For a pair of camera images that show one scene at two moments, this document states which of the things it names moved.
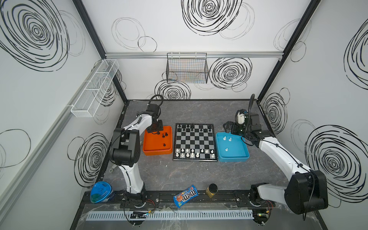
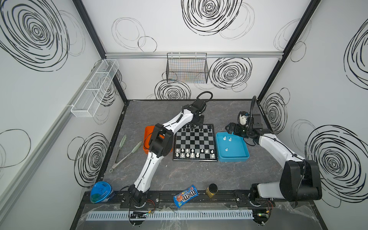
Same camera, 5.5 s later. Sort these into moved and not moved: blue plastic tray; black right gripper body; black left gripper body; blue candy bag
Moved: black left gripper body
Not moved: black right gripper body; blue plastic tray; blue candy bag
